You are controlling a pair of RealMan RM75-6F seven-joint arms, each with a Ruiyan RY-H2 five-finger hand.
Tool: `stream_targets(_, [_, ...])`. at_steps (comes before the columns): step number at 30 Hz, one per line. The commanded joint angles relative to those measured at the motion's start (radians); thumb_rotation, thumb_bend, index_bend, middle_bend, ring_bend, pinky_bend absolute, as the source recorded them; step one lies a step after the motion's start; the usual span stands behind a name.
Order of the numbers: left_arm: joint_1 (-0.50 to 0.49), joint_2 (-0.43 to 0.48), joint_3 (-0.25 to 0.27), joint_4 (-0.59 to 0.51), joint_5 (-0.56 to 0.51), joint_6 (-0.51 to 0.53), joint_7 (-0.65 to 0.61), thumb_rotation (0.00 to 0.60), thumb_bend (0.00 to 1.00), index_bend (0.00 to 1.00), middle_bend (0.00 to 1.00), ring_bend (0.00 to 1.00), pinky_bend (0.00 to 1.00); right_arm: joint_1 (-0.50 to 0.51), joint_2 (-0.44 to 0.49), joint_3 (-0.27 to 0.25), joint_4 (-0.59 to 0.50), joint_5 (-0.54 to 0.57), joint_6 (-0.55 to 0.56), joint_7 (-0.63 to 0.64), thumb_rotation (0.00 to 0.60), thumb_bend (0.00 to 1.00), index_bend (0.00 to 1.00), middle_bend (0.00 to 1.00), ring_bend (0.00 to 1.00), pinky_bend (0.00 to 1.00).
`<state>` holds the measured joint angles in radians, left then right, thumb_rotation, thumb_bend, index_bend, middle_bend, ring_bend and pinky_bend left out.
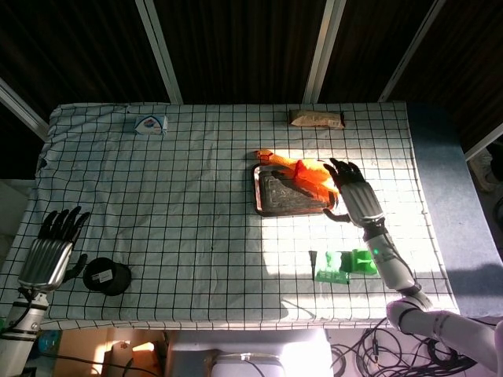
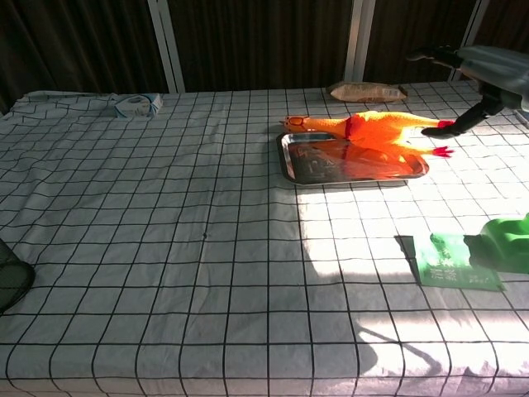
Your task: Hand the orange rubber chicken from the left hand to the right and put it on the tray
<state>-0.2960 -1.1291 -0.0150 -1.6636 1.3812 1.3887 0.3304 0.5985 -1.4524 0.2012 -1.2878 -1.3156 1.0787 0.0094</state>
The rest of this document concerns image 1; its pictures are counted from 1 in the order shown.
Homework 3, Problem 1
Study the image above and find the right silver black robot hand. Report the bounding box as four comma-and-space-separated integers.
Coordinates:
322, 157, 386, 229

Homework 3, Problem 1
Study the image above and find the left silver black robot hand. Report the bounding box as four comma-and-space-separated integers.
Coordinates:
17, 206, 91, 294

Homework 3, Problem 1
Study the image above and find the yellow rubber chicken toy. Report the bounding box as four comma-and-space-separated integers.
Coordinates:
253, 148, 341, 205

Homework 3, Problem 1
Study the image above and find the metal rectangular tray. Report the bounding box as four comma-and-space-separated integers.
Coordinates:
251, 163, 338, 218

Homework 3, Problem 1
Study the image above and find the green packaged item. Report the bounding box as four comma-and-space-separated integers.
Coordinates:
314, 248, 379, 284

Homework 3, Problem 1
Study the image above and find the blue table cover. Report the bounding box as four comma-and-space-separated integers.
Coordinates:
406, 102, 503, 319

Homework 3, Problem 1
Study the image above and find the brown snack package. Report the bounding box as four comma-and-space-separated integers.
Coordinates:
288, 108, 347, 130

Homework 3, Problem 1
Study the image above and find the brown cardboard box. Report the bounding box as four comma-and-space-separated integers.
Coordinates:
54, 329, 166, 377

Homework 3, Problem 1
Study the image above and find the white black checkered tablecloth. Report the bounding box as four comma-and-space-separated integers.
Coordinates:
0, 101, 461, 331

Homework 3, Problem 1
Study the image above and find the blue white tissue packet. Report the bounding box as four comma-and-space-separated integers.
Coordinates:
133, 114, 169, 137

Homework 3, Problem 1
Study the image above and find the dark brown curtain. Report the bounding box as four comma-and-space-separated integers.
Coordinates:
0, 0, 503, 181

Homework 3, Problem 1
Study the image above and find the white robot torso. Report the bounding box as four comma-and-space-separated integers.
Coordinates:
211, 351, 286, 377

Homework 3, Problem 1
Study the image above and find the white aluminium frame post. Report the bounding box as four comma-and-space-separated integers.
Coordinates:
302, 0, 347, 104
463, 123, 503, 162
135, 0, 184, 105
0, 76, 50, 141
377, 0, 449, 103

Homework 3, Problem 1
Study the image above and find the black floor cable bundle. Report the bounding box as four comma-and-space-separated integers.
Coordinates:
329, 317, 476, 377

